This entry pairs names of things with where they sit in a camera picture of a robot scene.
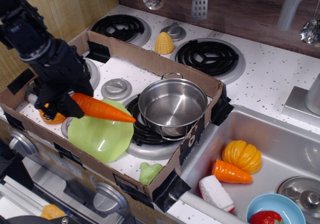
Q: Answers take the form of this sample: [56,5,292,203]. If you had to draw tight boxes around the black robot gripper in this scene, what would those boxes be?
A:
[26,39,94,120]

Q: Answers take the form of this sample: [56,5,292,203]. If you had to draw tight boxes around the silver oven knob right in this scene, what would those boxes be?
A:
[93,182,129,216]

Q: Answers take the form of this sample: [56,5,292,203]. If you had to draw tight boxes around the orange toy carrot green top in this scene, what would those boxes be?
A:
[71,93,136,123]

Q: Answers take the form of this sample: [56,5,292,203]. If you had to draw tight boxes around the white red toy cake slice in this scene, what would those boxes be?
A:
[198,175,235,213]

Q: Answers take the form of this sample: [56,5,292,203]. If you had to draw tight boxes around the orange toy pumpkin in sink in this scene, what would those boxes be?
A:
[221,140,263,174]

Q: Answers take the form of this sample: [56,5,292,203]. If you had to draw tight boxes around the orange toy under counter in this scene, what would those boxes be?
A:
[40,204,66,220]

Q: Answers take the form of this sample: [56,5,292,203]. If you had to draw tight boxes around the silver oven knob left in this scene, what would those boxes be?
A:
[9,131,38,157]

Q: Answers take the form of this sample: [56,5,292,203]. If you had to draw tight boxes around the silver stove knob under plate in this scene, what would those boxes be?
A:
[60,117,73,139]

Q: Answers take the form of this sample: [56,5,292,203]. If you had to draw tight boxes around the black burner front right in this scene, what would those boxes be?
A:
[123,94,182,160]

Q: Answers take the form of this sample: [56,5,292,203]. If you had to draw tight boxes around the silver oven knob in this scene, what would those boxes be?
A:
[93,182,129,216]
[9,131,38,157]

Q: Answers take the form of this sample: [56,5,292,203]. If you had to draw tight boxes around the light green plastic plate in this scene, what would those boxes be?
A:
[68,99,134,163]

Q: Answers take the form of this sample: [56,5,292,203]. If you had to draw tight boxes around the silver pot lid in sink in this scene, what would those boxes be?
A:
[277,176,320,224]

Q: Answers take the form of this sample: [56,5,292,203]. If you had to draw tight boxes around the brown cardboard fence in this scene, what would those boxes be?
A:
[0,31,226,212]

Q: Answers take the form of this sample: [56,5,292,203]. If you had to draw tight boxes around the silver stove knob back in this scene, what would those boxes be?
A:
[161,22,187,42]

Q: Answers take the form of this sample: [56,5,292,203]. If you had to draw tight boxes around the silver sink faucet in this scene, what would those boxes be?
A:
[277,0,320,126]

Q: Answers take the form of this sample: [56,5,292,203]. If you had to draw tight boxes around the stainless steel pot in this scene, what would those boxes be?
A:
[138,72,208,141]

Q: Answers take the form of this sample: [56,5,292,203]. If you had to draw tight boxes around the red toy strawberry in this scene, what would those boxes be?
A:
[249,211,285,224]

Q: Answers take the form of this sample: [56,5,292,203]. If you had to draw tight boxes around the yellow toy corn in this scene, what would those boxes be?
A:
[154,32,175,55]

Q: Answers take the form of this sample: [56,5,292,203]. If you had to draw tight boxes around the orange toy carrot in sink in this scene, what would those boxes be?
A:
[211,159,253,184]

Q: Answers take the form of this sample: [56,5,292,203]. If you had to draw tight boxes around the black burner back right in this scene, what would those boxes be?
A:
[170,38,246,85]

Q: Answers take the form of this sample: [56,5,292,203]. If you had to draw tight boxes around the hanging grey toy spatula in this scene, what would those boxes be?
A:
[190,0,208,21]

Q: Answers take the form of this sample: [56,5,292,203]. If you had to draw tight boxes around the silver stove knob centre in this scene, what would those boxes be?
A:
[100,78,132,101]

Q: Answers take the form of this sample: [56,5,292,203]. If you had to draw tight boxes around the light blue bowl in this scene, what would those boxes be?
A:
[246,194,306,224]

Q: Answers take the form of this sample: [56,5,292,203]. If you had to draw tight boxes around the green toy broccoli piece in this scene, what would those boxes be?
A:
[138,162,164,186]

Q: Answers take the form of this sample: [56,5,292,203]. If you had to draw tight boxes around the orange toy pumpkin on stove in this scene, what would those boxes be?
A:
[39,109,67,125]

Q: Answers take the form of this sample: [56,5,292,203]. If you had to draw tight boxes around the black burner back left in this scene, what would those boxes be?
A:
[88,14,152,47]

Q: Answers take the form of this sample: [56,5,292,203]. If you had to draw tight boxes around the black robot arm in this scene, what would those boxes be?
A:
[0,0,94,119]

